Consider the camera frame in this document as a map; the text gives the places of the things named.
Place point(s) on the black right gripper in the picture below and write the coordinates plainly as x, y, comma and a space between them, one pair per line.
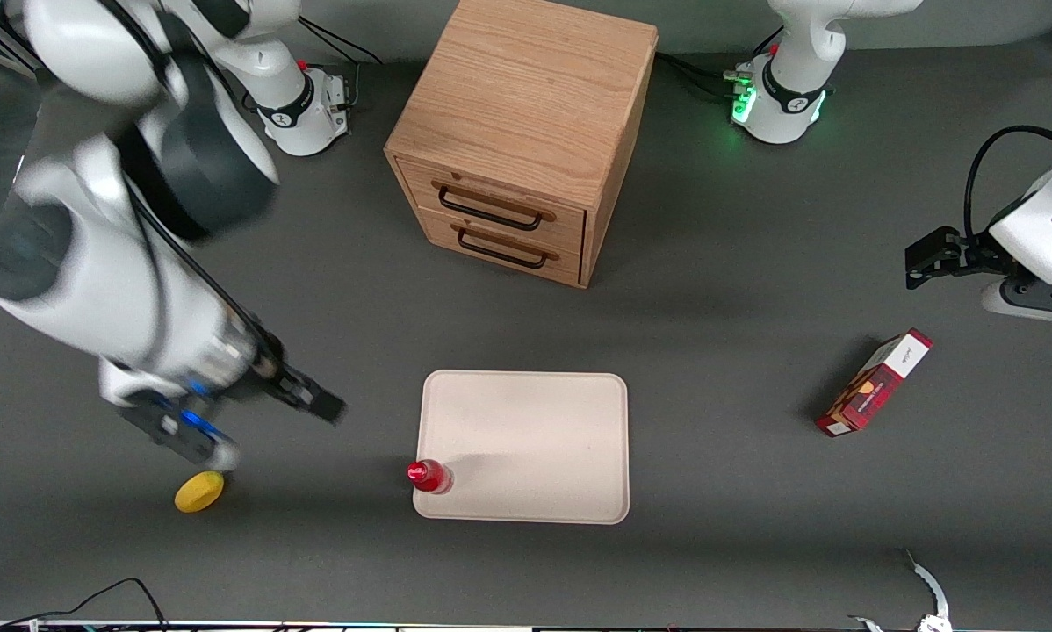
282, 377

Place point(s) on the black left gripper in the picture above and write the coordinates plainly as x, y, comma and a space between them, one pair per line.
971, 249

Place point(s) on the red coke bottle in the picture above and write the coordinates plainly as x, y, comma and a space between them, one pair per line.
428, 476

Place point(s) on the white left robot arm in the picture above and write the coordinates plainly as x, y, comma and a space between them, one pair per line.
798, 96

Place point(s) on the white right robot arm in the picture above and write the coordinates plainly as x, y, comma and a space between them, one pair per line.
96, 281

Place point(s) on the beige rectangular tray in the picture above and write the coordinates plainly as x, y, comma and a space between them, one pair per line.
535, 439

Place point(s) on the red cookie box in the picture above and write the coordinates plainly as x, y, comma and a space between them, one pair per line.
873, 386

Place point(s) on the yellow lemon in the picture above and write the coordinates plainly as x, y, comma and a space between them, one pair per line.
199, 493

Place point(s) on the white curved plastic strip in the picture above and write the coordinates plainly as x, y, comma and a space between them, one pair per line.
930, 581

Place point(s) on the wooden drawer cabinet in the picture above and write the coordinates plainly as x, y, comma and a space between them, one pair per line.
517, 96

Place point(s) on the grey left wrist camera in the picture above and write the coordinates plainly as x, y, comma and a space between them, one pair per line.
1022, 303

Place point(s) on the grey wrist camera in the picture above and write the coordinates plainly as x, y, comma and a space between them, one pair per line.
1022, 303
179, 428

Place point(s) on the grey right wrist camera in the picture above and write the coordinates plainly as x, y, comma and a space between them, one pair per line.
179, 428

